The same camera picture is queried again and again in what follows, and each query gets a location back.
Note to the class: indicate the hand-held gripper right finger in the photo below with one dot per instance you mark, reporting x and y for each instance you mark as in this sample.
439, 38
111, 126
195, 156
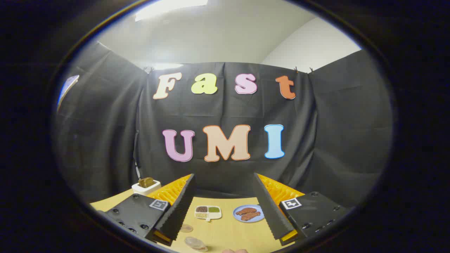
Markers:
270, 211

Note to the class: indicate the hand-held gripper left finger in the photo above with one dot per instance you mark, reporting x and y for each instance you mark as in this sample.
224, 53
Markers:
177, 211

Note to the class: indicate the round brown coaster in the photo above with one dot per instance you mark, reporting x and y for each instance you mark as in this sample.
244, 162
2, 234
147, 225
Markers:
186, 228

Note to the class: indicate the clear glass cup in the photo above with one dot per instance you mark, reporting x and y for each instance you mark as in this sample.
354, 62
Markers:
195, 243

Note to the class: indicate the blue plate with brown meat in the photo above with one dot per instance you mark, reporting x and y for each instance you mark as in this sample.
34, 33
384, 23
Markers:
249, 213

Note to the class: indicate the white sectioned food tray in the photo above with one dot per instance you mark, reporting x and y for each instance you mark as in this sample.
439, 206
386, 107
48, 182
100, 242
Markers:
208, 212

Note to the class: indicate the white square container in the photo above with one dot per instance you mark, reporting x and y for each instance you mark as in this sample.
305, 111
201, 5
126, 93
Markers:
145, 189

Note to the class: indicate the brown lump in container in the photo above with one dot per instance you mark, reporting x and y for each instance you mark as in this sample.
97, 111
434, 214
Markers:
146, 182

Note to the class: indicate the wooden table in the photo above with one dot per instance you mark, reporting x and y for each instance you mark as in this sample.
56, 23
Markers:
228, 235

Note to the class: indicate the black backdrop cloth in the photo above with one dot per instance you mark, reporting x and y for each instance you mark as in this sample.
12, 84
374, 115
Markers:
225, 112

